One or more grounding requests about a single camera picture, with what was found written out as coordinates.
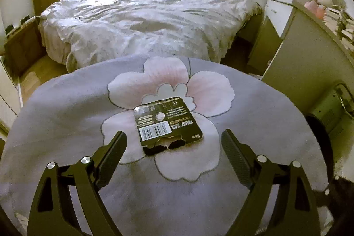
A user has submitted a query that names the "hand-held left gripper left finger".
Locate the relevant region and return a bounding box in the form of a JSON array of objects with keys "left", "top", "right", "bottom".
[{"left": 27, "top": 130, "right": 128, "bottom": 236}]

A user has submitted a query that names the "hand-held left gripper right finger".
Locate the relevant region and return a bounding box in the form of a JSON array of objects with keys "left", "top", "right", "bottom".
[{"left": 221, "top": 129, "right": 327, "bottom": 236}]

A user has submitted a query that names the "black round bin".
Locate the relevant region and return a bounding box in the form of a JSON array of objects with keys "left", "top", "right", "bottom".
[{"left": 303, "top": 114, "right": 334, "bottom": 192}]

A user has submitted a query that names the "black printed card packaging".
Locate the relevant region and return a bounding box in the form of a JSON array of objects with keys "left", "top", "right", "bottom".
[{"left": 133, "top": 97, "right": 204, "bottom": 156}]

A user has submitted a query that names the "white space heater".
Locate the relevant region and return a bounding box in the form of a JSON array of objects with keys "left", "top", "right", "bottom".
[{"left": 306, "top": 81, "right": 352, "bottom": 137}]

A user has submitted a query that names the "white cabinet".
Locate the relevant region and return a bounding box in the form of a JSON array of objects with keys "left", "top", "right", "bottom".
[{"left": 247, "top": 0, "right": 354, "bottom": 115}]

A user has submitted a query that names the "wooden nightstand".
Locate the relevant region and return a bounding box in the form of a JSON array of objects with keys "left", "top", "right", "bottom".
[{"left": 3, "top": 16, "right": 46, "bottom": 79}]

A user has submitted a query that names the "bed with white duvet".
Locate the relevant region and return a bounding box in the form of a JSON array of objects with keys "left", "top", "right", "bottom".
[{"left": 37, "top": 0, "right": 263, "bottom": 73}]

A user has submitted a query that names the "stack of books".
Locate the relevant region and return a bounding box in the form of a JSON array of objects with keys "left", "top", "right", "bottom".
[{"left": 322, "top": 5, "right": 354, "bottom": 52}]

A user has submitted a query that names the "pink plush toy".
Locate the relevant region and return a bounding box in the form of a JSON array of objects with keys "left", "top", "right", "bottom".
[{"left": 304, "top": 0, "right": 325, "bottom": 18}]

